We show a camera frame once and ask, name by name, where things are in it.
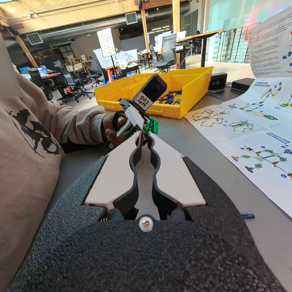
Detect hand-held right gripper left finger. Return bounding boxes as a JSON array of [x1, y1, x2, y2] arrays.
[[85, 132, 143, 216]]

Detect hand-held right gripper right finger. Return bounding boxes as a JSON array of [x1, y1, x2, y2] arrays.
[[147, 132, 207, 216]]

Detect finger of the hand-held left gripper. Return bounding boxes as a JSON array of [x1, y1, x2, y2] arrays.
[[124, 106, 147, 134]]

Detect green toy connector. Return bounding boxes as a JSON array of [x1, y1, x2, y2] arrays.
[[145, 116, 160, 135]]

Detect yellow bin with toy pieces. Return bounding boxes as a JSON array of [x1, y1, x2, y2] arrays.
[[122, 67, 214, 119]]

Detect grey desk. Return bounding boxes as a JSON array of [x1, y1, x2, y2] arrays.
[[43, 89, 292, 292]]

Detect person's left hand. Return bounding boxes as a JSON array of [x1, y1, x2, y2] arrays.
[[104, 112, 139, 148]]

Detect pile of colourful toy pieces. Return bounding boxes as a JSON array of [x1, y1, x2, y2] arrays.
[[158, 90, 182, 106]]

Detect yellow bin with toy wheels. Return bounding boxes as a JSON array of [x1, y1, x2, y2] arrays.
[[94, 73, 153, 113]]

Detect black box device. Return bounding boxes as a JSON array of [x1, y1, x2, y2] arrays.
[[209, 72, 228, 91]]

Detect whiteboard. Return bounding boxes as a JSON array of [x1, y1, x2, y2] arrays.
[[97, 28, 117, 58]]

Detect wooden pillar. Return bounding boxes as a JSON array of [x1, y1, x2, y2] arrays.
[[172, 0, 181, 70]]

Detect wooden office table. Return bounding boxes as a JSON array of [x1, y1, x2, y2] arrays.
[[177, 29, 225, 69]]

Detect black office chair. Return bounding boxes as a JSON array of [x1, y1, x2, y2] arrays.
[[51, 59, 95, 103]]

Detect toy instruction poster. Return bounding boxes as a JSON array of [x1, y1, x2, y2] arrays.
[[184, 5, 292, 218]]

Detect black flat device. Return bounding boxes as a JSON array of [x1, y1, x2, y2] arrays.
[[231, 78, 256, 92]]

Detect wall air vent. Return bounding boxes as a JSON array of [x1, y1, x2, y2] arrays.
[[125, 12, 139, 25]]

